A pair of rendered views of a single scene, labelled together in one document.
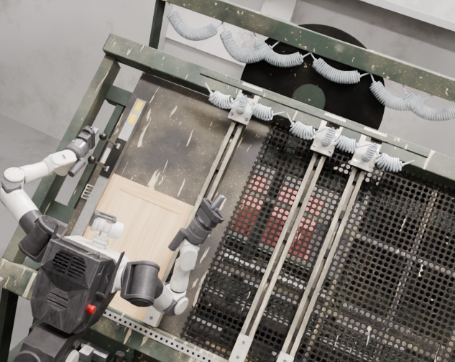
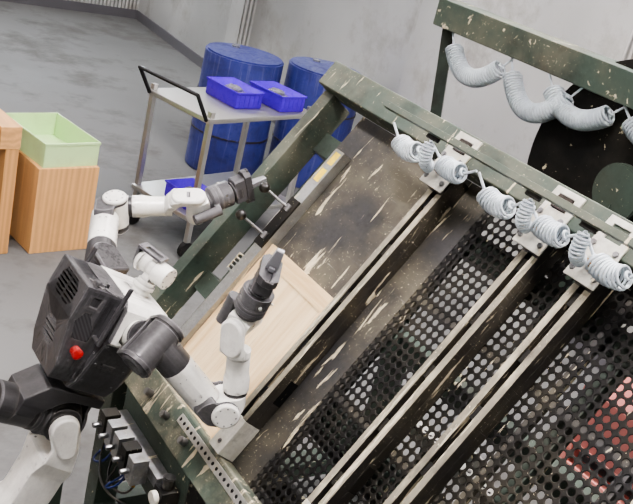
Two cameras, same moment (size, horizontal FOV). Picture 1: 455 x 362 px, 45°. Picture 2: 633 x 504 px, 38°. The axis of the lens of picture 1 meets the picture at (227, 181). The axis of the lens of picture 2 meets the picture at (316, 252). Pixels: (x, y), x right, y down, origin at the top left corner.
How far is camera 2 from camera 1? 1.56 m
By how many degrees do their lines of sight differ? 39
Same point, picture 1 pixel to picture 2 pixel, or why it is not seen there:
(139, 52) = (355, 86)
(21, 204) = (96, 227)
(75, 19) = (500, 110)
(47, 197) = (195, 262)
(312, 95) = (622, 181)
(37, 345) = (19, 382)
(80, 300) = (61, 333)
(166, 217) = (303, 314)
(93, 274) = (79, 300)
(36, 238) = not seen: hidden behind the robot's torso
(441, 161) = not seen: outside the picture
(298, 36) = (606, 77)
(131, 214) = not seen: hidden behind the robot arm
